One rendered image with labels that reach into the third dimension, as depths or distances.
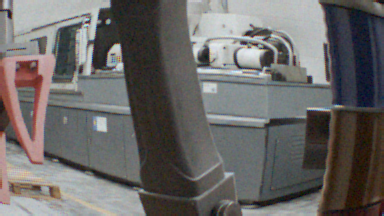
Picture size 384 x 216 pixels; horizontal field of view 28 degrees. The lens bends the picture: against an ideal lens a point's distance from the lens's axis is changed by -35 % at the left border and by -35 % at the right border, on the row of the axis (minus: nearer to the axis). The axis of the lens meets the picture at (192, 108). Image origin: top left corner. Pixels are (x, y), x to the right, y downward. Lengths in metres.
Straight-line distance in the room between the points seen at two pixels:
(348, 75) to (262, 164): 7.21
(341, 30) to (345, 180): 0.05
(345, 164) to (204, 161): 0.65
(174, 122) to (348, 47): 0.63
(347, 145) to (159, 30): 0.61
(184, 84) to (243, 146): 6.75
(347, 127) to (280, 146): 7.29
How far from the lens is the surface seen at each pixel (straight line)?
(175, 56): 0.89
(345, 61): 0.28
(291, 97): 7.63
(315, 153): 0.55
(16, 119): 0.58
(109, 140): 9.07
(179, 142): 0.90
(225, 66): 8.14
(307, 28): 9.84
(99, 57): 9.60
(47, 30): 10.66
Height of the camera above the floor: 1.17
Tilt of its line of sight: 3 degrees down
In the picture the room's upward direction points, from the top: 1 degrees clockwise
